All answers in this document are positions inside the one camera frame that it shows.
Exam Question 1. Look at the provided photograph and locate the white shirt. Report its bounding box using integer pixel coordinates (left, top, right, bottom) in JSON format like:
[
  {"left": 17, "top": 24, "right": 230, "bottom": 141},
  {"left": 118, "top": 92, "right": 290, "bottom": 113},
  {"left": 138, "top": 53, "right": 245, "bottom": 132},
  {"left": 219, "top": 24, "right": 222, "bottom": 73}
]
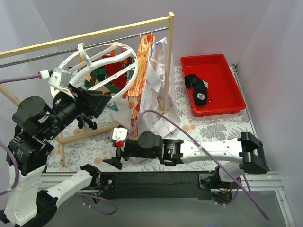
[{"left": 109, "top": 35, "right": 181, "bottom": 140}]

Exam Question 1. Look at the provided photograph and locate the red plastic tray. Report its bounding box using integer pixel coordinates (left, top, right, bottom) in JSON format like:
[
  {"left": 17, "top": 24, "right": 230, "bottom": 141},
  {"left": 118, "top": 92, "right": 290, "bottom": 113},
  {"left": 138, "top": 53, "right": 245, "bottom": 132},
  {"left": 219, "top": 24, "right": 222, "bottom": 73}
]
[{"left": 180, "top": 54, "right": 246, "bottom": 117}]

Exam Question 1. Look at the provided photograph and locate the teal clothes clip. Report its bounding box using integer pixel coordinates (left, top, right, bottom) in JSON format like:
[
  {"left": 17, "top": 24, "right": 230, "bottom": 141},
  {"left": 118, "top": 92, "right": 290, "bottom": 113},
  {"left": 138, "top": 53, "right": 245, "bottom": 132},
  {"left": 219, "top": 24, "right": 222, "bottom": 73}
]
[{"left": 106, "top": 102, "right": 119, "bottom": 112}]

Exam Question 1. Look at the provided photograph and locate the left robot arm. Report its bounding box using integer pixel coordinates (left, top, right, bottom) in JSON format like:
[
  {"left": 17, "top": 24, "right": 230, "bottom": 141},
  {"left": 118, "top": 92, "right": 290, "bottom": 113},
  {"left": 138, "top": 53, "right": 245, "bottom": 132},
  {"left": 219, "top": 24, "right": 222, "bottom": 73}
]
[{"left": 0, "top": 88, "right": 111, "bottom": 227}]

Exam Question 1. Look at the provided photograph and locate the white round clip hanger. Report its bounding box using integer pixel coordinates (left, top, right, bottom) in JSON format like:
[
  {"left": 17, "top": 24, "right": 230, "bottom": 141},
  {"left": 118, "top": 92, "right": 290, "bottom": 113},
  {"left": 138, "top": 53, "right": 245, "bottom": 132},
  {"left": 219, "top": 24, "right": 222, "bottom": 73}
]
[{"left": 57, "top": 42, "right": 139, "bottom": 103}]

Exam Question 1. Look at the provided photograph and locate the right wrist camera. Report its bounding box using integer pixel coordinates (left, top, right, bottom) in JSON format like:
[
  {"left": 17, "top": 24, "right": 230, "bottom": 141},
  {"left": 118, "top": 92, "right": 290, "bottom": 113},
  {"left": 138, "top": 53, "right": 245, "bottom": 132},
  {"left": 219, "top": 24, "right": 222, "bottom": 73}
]
[{"left": 110, "top": 127, "right": 128, "bottom": 148}]

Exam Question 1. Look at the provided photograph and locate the floral table mat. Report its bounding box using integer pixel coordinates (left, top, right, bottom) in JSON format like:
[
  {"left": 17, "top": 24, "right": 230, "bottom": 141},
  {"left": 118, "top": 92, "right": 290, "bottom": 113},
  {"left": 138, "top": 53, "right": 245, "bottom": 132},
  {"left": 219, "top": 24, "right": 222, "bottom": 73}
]
[{"left": 46, "top": 66, "right": 254, "bottom": 173}]

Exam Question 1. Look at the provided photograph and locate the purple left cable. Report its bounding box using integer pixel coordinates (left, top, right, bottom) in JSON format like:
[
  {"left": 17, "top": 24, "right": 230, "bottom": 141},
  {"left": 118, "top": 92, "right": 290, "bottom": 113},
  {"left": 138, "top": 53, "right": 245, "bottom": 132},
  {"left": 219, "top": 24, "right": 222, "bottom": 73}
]
[{"left": 0, "top": 73, "right": 40, "bottom": 84}]

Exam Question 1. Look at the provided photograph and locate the wooden clothes rack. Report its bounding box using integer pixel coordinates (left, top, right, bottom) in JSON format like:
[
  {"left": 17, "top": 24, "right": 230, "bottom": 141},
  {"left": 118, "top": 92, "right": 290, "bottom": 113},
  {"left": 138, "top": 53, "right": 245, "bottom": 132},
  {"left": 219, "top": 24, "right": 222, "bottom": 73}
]
[{"left": 0, "top": 12, "right": 175, "bottom": 167}]

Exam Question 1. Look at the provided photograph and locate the red sock rear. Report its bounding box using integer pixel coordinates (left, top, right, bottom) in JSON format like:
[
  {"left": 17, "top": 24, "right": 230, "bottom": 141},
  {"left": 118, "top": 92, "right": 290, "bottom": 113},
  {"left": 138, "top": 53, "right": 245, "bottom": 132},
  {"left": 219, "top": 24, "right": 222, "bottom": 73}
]
[{"left": 104, "top": 58, "right": 132, "bottom": 91}]

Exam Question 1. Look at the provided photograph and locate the beige brown striped sock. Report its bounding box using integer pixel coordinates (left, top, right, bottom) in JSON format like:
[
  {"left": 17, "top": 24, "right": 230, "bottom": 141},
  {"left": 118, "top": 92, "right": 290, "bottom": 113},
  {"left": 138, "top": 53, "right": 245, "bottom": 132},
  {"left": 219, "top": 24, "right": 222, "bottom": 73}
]
[{"left": 84, "top": 69, "right": 107, "bottom": 89}]

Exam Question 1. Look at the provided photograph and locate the orange floral dress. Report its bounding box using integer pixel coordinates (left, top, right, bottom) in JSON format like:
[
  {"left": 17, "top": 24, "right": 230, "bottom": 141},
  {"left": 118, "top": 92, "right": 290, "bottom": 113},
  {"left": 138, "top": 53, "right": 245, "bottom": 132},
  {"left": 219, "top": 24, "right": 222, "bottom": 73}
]
[{"left": 126, "top": 35, "right": 151, "bottom": 129}]

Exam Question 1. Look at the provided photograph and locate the green compartment box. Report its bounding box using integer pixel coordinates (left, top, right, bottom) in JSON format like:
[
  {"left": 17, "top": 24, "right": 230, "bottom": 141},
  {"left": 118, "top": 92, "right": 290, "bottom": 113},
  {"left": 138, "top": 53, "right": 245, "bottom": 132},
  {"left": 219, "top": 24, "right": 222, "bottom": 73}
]
[{"left": 93, "top": 57, "right": 133, "bottom": 93}]

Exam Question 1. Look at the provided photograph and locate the black base bar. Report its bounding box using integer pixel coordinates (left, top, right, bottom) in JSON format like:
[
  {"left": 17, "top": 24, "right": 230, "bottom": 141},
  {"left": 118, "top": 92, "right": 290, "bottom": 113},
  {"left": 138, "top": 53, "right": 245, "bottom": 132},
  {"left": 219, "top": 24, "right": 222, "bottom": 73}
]
[{"left": 101, "top": 171, "right": 214, "bottom": 199}]

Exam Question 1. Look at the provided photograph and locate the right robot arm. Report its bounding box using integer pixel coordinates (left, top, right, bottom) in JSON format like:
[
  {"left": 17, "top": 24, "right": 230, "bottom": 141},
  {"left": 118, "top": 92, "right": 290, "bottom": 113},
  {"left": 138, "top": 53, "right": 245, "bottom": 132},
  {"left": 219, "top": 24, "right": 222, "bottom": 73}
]
[{"left": 105, "top": 128, "right": 269, "bottom": 188}]

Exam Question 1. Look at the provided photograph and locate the black sock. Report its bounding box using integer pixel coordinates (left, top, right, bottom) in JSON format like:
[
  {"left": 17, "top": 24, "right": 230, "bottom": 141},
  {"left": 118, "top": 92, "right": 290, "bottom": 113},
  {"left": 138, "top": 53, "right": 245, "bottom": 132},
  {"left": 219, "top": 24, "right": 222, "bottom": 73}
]
[
  {"left": 76, "top": 115, "right": 97, "bottom": 130},
  {"left": 185, "top": 74, "right": 208, "bottom": 106}
]

